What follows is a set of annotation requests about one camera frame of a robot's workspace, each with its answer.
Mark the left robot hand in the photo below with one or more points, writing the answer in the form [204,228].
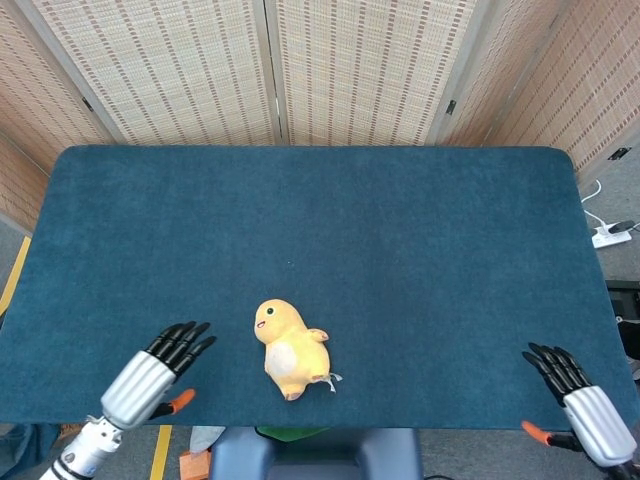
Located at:
[140,387]

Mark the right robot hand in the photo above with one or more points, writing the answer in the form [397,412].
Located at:
[597,425]

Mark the black equipment box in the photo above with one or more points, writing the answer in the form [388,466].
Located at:
[625,300]

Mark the teal crumpled cloth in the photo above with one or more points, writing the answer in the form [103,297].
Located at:
[25,447]

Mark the green cloth piece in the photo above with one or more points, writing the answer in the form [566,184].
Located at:
[292,432]

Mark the grey cloth piece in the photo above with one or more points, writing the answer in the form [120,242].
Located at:
[202,437]

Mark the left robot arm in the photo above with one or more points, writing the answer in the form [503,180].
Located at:
[85,450]

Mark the blue-grey robot torso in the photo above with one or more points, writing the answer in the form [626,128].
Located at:
[310,457]

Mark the white power strip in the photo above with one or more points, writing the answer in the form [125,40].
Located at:
[610,239]

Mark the yellow plush duck toy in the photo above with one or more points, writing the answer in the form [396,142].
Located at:
[295,350]

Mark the woven folding screen panel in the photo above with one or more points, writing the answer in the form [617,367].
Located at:
[165,70]
[17,185]
[30,75]
[590,85]
[500,75]
[370,70]

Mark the blue table cloth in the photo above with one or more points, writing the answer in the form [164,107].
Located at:
[350,225]

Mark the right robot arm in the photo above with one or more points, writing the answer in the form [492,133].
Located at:
[625,472]

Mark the black power plug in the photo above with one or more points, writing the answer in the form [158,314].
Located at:
[621,226]

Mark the yellow floor tape strip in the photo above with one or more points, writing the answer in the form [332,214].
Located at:
[17,270]

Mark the orange foam block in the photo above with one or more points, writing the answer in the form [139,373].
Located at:
[192,466]

